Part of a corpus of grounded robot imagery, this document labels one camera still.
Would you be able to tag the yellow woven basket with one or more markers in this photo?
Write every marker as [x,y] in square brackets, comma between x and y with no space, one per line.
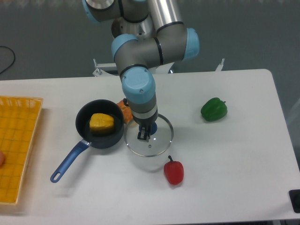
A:
[18,121]

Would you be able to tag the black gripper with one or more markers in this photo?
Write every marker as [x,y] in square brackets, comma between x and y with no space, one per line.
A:
[145,126]

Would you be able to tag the white table clamp bracket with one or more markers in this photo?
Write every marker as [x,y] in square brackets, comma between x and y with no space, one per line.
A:
[220,66]

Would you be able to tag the red bell pepper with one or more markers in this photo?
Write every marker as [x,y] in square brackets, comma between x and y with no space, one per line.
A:
[174,171]

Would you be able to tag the black device at table corner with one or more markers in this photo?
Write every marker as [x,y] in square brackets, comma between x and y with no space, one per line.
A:
[295,200]

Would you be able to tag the glass pot lid blue knob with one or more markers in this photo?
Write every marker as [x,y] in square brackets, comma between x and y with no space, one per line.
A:
[160,139]

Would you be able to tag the green bell pepper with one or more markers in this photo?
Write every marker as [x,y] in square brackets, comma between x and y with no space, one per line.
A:
[214,109]

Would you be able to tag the yellow bell pepper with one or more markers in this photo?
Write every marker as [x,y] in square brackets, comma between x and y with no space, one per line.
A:
[101,124]

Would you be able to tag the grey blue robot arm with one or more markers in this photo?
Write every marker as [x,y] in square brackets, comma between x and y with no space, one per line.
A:
[134,58]

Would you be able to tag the toy bread pastry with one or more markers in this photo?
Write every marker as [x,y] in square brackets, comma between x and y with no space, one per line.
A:
[126,111]

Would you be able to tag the dark pot with blue handle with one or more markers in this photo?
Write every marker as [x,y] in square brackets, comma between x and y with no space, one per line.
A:
[88,139]

